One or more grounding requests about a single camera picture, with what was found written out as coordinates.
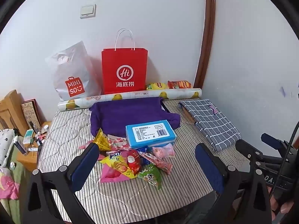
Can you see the yellow chips bag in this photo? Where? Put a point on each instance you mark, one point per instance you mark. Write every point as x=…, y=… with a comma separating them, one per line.
x=156, y=86

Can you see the red Haidilao paper bag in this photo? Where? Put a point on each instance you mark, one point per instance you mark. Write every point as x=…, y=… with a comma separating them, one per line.
x=124, y=69

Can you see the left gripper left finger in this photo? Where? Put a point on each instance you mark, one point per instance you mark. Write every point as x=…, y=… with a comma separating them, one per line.
x=40, y=205

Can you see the white Miniso plastic bag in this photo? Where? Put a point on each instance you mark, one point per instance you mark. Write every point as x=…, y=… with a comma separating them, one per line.
x=73, y=74

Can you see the pink peach cake packet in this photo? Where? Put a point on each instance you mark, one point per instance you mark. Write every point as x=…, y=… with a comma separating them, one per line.
x=164, y=152

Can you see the rolled lemon print mat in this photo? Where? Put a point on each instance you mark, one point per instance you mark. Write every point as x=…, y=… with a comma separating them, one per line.
x=166, y=94

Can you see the red gold snack packet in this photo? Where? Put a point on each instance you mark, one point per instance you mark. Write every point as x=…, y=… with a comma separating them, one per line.
x=133, y=161

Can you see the pink floral cloth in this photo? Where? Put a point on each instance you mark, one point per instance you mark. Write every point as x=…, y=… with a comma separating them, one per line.
x=9, y=189

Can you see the gold triangular snack packet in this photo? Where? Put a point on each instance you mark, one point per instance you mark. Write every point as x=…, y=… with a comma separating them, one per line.
x=102, y=141

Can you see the red orange chips bag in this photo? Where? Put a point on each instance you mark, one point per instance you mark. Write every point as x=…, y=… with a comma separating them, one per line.
x=182, y=84

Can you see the blue tissue pack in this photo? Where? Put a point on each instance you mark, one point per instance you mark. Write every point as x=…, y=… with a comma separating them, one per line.
x=151, y=134

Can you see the grey checked folded cloth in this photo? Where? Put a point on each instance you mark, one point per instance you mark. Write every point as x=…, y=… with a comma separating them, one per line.
x=212, y=123

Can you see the white green tube box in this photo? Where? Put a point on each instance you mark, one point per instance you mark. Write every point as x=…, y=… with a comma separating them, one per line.
x=28, y=138

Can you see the purple cloth basket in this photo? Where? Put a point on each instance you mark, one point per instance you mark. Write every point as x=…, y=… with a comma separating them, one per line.
x=112, y=117

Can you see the patterned brown book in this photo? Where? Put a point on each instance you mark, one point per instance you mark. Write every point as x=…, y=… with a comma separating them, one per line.
x=30, y=112

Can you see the yellow pink snack bag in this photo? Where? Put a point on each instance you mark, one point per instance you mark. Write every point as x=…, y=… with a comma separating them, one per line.
x=115, y=168

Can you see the green triangular snack packet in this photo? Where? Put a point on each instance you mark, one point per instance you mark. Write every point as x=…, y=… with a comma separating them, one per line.
x=151, y=175

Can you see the blue cookie packet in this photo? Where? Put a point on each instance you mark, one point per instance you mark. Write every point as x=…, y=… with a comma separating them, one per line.
x=145, y=149

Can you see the white strawberry candy packet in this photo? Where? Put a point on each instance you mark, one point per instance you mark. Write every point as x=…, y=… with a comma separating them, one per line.
x=118, y=143

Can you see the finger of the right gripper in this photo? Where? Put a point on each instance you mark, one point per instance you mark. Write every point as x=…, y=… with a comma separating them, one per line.
x=271, y=141

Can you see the wooden headboard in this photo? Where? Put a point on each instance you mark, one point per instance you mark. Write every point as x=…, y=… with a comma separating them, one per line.
x=12, y=116

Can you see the white spotted pillow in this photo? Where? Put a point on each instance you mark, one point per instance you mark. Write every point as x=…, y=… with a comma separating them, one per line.
x=6, y=144

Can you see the brown wooden door frame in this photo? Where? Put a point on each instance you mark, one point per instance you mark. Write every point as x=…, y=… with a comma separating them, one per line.
x=209, y=23

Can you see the wooden bedside table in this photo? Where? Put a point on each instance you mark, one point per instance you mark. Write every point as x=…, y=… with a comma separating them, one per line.
x=30, y=160

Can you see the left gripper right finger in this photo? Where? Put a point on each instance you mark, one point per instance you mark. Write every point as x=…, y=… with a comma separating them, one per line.
x=242, y=196

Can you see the white wall switch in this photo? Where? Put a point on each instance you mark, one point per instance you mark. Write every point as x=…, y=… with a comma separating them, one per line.
x=88, y=11

